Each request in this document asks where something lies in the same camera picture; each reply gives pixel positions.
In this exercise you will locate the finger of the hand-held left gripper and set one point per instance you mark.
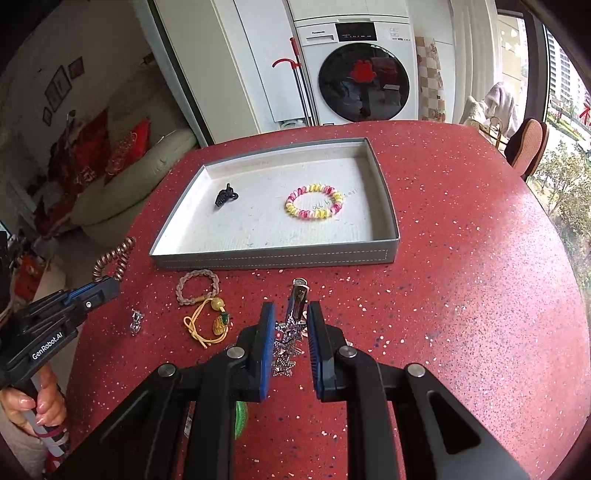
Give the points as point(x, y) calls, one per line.
point(90, 304)
point(85, 291)

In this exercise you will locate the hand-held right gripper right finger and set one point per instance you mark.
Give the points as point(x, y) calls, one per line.
point(315, 350)

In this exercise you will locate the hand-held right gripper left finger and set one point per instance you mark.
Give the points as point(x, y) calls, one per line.
point(265, 350)

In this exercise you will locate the silver heart pendant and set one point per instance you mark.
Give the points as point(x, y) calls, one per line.
point(135, 323)

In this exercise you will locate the silver rhinestone hair clip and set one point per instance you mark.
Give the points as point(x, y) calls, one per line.
point(298, 300)

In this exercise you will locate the green translucent bangle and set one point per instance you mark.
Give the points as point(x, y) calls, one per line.
point(240, 420)

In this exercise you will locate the grey shallow tray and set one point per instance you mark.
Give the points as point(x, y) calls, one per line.
point(258, 217)

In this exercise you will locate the person's left hand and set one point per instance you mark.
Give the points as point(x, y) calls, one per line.
point(48, 406)

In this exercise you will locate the cream leather sofa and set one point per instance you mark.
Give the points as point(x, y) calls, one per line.
point(120, 203)

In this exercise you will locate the red blanket pile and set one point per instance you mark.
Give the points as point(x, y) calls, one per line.
point(76, 152)

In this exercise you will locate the red embroidered cushion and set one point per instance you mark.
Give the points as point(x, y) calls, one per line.
point(127, 152)

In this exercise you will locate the black hair claw clip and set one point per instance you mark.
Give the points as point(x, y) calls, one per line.
point(223, 196)

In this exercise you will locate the white tall cabinet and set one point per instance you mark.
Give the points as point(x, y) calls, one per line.
point(221, 69)

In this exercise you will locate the white washing machine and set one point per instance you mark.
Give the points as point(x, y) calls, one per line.
point(314, 69)

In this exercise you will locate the beige cushion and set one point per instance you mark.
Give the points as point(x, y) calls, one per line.
point(472, 110)

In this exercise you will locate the brown round-back chair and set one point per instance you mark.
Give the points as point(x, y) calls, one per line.
point(526, 147)

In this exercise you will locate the checkered hanging cloth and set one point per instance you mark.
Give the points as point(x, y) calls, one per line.
point(429, 78)

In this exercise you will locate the mop pole with red hook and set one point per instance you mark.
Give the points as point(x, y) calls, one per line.
point(293, 53)

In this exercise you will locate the white draped towel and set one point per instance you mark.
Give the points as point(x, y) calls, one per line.
point(501, 106)

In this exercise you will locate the red window decal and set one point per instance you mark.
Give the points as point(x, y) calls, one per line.
point(585, 115)

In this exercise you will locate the large wall picture frame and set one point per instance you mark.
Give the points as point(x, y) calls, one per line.
point(57, 87)

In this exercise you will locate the small wall picture frame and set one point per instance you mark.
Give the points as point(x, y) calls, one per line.
point(76, 67)

